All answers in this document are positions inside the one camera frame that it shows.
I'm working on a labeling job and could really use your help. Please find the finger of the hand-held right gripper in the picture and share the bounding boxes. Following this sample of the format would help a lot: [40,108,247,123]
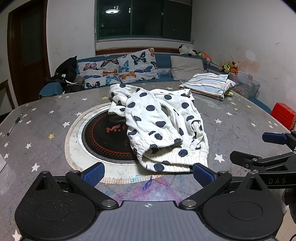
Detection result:
[262,131,296,151]
[230,151,296,173]

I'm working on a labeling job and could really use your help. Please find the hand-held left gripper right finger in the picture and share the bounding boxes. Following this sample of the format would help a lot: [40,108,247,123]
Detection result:
[179,163,263,210]

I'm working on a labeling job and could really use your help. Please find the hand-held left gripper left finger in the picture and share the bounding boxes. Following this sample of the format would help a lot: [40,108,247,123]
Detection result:
[35,162,118,210]

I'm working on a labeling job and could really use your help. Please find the white navy polka dot pants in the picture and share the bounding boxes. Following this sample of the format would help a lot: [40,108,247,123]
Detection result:
[108,83,209,174]

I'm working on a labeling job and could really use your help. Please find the red box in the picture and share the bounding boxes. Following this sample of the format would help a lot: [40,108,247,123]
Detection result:
[270,103,296,130]

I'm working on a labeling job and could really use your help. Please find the round black induction cooker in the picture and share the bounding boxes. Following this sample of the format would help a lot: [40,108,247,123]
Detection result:
[77,108,141,165]

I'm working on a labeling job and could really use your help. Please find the clear plastic storage box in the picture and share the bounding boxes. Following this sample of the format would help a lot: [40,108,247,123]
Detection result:
[229,71,260,99]

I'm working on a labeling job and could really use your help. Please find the grey star print tablecloth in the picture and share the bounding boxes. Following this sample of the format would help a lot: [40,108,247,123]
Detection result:
[0,81,296,241]

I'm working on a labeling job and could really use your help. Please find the folded striped cloth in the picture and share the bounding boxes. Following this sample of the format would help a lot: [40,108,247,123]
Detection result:
[179,72,237,100]

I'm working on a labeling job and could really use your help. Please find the black ballpoint pen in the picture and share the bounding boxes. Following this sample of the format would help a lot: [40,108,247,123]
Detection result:
[6,113,23,136]

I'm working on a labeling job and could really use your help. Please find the olive grey cloth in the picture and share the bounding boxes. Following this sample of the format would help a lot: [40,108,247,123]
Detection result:
[66,76,85,87]

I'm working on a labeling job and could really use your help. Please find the long butterfly print pillow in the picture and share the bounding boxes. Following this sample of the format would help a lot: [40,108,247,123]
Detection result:
[76,54,130,90]

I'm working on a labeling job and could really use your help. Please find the black jacket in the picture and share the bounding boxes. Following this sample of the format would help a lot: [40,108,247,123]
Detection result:
[45,56,85,94]

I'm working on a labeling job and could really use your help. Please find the grey pillow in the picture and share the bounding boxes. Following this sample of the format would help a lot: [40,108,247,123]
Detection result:
[170,55,205,81]

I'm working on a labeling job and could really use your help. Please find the square butterfly print pillow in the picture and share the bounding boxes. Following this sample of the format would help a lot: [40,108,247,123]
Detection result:
[117,48,161,84]

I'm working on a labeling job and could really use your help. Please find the wooden chair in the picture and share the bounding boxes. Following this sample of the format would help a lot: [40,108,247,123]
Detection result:
[0,79,15,112]

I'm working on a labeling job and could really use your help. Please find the blue sofa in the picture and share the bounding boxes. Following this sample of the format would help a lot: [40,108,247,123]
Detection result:
[38,53,272,114]

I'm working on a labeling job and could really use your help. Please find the black white plush dog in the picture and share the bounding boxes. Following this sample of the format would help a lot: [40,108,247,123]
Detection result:
[179,44,193,55]

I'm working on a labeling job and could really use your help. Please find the dark wooden door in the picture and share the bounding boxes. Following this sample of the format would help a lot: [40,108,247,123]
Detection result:
[7,0,50,106]

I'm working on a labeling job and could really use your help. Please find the dark green framed window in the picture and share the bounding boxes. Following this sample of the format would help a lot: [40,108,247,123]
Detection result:
[95,0,193,42]

